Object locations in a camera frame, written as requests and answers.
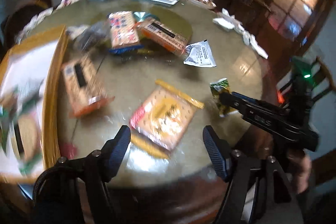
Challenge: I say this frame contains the wooden chair with round back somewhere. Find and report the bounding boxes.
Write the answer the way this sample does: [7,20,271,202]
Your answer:
[1,0,49,48]

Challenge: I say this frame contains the orange cracker pack with barcode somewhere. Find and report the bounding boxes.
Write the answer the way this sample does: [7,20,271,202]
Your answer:
[135,17,189,56]

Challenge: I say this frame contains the yellow-taped white cardboard tray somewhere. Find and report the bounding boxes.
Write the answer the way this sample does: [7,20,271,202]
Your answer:
[1,26,68,184]

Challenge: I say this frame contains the orange-edged cracker pack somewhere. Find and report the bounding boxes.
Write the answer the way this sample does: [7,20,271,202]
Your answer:
[62,55,115,118]

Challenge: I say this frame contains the green snack packet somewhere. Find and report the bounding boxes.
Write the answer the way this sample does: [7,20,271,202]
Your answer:
[209,77,238,117]

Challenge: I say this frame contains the silver white foil sachet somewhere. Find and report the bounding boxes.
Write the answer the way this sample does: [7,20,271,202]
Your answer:
[183,40,217,68]

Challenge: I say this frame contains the blue-edged Hokkaido cracker pack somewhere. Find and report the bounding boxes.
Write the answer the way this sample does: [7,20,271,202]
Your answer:
[108,11,143,55]

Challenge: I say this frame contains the dark clear snack bag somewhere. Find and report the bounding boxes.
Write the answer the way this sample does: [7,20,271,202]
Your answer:
[66,20,110,52]

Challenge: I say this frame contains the yellow-label cracker pack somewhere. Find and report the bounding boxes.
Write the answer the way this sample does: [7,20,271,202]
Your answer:
[129,79,205,159]

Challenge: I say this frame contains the round crackers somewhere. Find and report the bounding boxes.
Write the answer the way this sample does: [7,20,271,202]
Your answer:
[1,80,43,176]

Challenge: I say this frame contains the brushed metal turntable disc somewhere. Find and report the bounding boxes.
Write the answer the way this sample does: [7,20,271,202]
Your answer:
[133,11,160,22]

